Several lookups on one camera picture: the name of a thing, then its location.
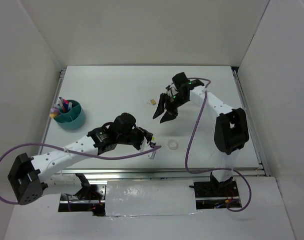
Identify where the orange highlighter marker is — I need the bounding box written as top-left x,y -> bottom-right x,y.
50,112 -> 60,119

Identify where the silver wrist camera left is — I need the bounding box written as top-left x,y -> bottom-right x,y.
139,140 -> 157,160

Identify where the clear capped pen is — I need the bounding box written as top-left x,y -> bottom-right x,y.
58,97 -> 65,108

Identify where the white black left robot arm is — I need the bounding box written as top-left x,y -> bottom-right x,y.
8,113 -> 156,206

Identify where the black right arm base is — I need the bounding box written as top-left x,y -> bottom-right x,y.
189,181 -> 239,200

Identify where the blue gel pen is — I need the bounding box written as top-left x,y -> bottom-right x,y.
64,104 -> 69,112

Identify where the lilac highlighter marker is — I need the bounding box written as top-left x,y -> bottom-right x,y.
50,107 -> 60,114

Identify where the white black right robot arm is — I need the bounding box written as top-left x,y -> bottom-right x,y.
153,72 -> 249,196

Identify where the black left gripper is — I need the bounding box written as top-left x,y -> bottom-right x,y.
117,126 -> 153,150

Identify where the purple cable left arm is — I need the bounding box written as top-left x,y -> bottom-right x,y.
0,142 -> 162,205

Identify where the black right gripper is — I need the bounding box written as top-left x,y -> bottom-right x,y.
153,92 -> 189,123

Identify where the clear tape roll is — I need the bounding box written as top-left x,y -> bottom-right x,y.
167,139 -> 179,151

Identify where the teal round compartment organizer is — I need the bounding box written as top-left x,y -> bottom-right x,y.
53,99 -> 86,131

